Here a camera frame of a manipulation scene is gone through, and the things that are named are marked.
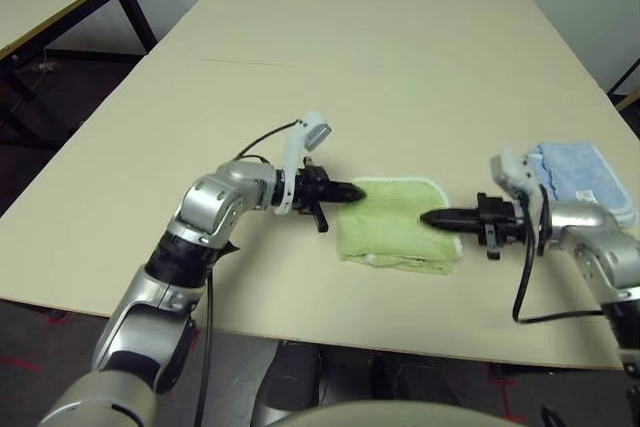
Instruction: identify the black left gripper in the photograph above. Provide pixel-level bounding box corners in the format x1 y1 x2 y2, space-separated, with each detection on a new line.
294 165 369 235

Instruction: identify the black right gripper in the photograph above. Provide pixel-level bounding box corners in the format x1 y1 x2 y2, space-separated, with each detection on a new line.
419 191 527 261

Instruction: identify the green towel white trim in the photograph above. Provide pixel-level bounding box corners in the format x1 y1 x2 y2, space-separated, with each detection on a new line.
335 175 464 277

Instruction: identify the folded blue towel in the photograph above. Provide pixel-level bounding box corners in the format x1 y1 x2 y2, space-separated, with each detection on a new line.
519 141 639 227

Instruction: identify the black right robot foot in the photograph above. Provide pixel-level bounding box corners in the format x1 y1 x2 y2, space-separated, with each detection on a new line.
369 351 456 403

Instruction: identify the black robot foot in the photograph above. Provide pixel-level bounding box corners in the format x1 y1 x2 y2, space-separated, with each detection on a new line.
259 341 322 418
369 351 456 403

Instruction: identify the black left robot foot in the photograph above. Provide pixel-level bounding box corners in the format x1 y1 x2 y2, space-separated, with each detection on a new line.
259 341 322 418

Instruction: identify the grey robot torso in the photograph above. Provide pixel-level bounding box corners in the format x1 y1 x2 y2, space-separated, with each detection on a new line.
279 400 506 427

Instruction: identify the black stand pole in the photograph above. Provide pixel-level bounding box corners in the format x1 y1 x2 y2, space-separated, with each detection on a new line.
607 59 640 96

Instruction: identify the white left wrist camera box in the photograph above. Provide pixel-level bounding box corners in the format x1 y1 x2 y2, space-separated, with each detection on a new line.
272 108 334 218

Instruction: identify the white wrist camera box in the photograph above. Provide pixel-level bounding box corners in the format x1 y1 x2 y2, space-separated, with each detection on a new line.
489 146 551 248
272 108 334 218

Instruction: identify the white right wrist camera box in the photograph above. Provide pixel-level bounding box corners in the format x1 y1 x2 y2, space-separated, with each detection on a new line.
489 146 551 248

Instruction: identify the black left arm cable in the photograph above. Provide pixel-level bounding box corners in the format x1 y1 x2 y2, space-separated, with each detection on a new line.
192 119 301 427

